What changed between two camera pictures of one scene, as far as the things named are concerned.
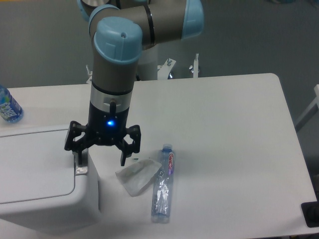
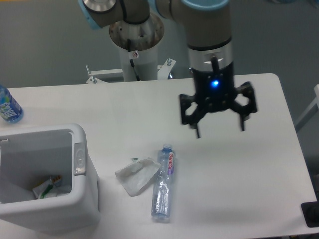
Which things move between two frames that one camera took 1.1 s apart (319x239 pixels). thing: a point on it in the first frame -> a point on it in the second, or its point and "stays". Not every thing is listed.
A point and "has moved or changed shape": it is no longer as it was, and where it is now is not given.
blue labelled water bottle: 10,109 stays
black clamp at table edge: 310,212 stays
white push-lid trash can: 43,191 has moved or changed shape
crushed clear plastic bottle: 163,185 stays
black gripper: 104,128 -> 215,89
